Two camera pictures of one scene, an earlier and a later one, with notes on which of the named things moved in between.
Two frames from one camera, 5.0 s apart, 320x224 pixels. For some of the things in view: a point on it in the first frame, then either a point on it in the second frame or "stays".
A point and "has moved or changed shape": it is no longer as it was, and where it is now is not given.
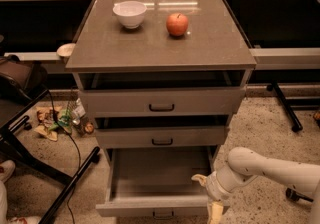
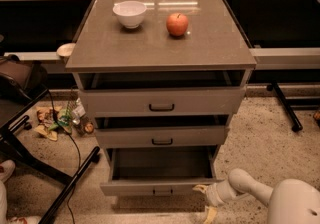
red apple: x=177 y=24 stays
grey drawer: x=157 y=181 has moved or changed shape
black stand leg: x=294 y=121 stays
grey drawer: x=155 y=102 stays
